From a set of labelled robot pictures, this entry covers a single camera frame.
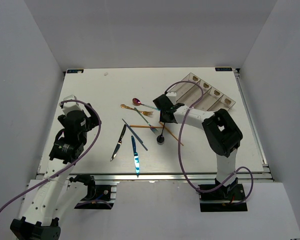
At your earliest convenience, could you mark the blue label corner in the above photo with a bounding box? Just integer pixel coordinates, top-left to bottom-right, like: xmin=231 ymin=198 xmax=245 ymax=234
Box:
xmin=215 ymin=67 xmax=233 ymax=72
xmin=66 ymin=69 xmax=84 ymax=74

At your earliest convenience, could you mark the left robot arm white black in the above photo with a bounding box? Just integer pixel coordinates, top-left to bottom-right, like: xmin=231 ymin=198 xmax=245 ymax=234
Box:
xmin=10 ymin=99 xmax=101 ymax=240

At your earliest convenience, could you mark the black spoon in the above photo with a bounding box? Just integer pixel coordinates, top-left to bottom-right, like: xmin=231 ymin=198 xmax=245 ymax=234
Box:
xmin=156 ymin=123 xmax=166 ymax=145

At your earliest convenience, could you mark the orange chopstick horizontal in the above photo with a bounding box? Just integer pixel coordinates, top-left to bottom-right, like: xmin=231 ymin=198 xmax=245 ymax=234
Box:
xmin=128 ymin=125 xmax=163 ymax=129

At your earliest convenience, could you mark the iridescent green fork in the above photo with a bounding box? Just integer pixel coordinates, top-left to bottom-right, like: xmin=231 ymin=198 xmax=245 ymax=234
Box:
xmin=133 ymin=107 xmax=159 ymax=136

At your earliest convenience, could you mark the iridescent purple spoon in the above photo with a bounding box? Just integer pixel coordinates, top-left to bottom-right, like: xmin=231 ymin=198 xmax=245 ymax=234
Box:
xmin=132 ymin=97 xmax=159 ymax=111

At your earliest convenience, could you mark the purple cable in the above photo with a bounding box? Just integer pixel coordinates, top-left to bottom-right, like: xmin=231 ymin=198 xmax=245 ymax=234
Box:
xmin=164 ymin=81 xmax=254 ymax=206
xmin=0 ymin=99 xmax=102 ymax=240

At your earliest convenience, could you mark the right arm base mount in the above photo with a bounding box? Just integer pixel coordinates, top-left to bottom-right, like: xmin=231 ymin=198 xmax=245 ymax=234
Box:
xmin=199 ymin=177 xmax=248 ymax=213

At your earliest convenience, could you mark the blue label left corner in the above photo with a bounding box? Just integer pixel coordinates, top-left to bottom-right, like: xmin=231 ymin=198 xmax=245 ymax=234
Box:
xmin=66 ymin=69 xmax=84 ymax=74

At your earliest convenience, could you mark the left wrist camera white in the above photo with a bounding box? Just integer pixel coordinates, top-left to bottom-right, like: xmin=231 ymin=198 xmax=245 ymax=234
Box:
xmin=59 ymin=94 xmax=82 ymax=115

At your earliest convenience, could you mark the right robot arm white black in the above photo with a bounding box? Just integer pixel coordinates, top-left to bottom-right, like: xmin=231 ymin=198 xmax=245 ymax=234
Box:
xmin=153 ymin=94 xmax=243 ymax=200

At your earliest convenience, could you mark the clear compartment organizer tray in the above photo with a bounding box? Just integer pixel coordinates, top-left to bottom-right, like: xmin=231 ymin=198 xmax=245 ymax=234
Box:
xmin=170 ymin=72 xmax=236 ymax=112

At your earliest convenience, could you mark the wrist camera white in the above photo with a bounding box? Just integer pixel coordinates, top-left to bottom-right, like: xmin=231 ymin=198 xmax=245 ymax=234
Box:
xmin=166 ymin=91 xmax=177 ymax=98
xmin=59 ymin=94 xmax=82 ymax=115

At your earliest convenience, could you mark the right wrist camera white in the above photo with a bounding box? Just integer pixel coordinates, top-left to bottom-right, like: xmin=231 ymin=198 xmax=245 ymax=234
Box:
xmin=166 ymin=91 xmax=177 ymax=98

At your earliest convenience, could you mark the black handle silver knife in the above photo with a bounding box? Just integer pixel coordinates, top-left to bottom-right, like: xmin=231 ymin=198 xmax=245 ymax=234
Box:
xmin=110 ymin=124 xmax=127 ymax=162

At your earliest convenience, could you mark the blue label right corner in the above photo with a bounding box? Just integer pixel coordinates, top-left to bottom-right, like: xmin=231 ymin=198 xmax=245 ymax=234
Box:
xmin=215 ymin=67 xmax=233 ymax=72

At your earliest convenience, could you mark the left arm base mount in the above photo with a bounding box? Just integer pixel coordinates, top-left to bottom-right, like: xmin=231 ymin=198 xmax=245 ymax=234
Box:
xmin=69 ymin=174 xmax=115 ymax=210

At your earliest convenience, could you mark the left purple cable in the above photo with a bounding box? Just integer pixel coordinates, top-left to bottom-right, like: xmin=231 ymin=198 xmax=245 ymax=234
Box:
xmin=0 ymin=99 xmax=102 ymax=240

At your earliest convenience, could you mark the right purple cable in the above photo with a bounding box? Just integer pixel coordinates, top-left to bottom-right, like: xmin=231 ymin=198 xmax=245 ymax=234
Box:
xmin=164 ymin=81 xmax=254 ymax=206

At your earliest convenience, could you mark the ornate gold fork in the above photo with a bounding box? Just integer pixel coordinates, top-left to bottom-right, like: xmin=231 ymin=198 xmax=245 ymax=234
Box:
xmin=120 ymin=104 xmax=154 ymax=117

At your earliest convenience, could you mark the orange chopstick diagonal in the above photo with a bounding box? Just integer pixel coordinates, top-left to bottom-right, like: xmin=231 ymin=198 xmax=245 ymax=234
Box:
xmin=158 ymin=121 xmax=184 ymax=146

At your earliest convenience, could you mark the blue iridescent knife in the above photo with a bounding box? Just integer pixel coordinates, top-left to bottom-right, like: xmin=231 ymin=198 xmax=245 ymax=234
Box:
xmin=131 ymin=135 xmax=140 ymax=177

